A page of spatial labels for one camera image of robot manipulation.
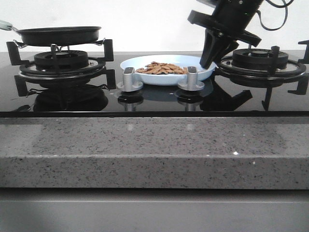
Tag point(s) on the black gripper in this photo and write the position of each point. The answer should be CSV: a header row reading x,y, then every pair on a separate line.
x,y
229,18

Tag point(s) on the light blue plate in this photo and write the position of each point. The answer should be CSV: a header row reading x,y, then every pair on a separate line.
x,y
167,79

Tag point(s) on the brown meat pieces pile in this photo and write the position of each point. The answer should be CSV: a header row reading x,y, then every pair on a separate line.
x,y
157,68

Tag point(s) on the black frying pan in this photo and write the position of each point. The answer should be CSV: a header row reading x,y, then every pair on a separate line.
x,y
61,36

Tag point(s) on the right black gas burner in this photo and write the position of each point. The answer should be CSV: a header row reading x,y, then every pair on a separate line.
x,y
254,59

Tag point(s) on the black gas burner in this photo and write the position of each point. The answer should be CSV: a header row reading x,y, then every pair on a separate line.
x,y
67,60
254,59

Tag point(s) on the right silver stove knob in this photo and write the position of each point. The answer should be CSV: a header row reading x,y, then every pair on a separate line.
x,y
191,83

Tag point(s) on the silver stove knob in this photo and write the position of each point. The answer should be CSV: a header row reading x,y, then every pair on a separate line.
x,y
130,83
191,83

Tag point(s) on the black glass gas hob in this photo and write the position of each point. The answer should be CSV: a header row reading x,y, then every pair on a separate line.
x,y
98,97

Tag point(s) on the right black pan support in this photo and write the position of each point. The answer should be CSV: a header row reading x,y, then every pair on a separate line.
x,y
282,71

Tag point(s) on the black pan support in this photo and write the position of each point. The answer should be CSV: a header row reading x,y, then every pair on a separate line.
x,y
61,79
282,71

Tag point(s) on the left silver stove knob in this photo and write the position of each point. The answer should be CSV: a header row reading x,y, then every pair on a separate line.
x,y
130,83

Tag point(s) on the left black pan support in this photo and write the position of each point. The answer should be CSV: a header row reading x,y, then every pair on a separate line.
x,y
61,79

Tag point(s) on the left black gas burner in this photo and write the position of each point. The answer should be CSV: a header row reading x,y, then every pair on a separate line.
x,y
67,60

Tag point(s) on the grey cabinet front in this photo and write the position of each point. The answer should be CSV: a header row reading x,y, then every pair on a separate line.
x,y
153,210

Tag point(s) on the chrome wire pan reducer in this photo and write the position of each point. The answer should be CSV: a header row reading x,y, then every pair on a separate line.
x,y
58,48

